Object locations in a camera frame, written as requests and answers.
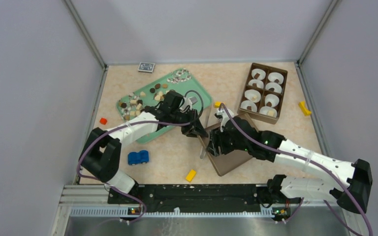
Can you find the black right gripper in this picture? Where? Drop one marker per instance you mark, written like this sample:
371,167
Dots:
216,140

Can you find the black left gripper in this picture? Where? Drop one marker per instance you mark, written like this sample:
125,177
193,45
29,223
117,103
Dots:
195,129

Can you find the tan box lid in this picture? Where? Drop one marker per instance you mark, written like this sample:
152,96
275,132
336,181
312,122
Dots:
224,164

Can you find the green plastic tray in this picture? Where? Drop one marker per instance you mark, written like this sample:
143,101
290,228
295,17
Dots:
179,80

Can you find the brown chocolate box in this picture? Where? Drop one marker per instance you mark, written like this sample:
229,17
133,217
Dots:
252,109

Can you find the metal tweezers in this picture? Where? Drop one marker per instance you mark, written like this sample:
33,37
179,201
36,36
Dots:
203,153

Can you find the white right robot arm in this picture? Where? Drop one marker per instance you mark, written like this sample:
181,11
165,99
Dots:
346,183

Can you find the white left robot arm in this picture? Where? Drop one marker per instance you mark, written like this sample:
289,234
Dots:
102,150

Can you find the yellow block near tray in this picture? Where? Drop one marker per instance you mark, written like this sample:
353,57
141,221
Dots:
217,104

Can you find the yellow block front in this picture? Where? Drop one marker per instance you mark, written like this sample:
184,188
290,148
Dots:
190,176

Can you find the playing card deck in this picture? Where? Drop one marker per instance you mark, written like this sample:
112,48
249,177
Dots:
146,67

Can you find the white cup bottom right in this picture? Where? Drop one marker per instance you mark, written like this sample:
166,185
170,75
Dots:
268,111

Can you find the white cup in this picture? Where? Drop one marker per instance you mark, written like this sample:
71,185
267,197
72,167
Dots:
258,74
276,77
275,87
268,111
271,101
252,95

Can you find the white cup lower left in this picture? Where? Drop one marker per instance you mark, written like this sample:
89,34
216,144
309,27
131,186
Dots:
252,95

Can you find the blue toy car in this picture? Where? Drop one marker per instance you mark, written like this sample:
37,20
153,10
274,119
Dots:
141,157

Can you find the white cup lower right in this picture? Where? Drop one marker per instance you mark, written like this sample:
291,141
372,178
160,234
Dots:
271,101

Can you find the red small block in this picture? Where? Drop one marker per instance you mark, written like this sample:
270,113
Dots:
103,121

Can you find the white cup middle right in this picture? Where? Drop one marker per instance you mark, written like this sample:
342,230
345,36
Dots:
275,87

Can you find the white cup top left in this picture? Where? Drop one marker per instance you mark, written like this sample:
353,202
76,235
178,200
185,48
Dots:
258,74

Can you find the white cup top right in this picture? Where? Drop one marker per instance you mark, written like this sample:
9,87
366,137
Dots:
276,77

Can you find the yellow block right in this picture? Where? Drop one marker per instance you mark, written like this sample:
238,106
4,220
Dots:
304,109

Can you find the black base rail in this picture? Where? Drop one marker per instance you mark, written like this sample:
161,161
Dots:
202,198

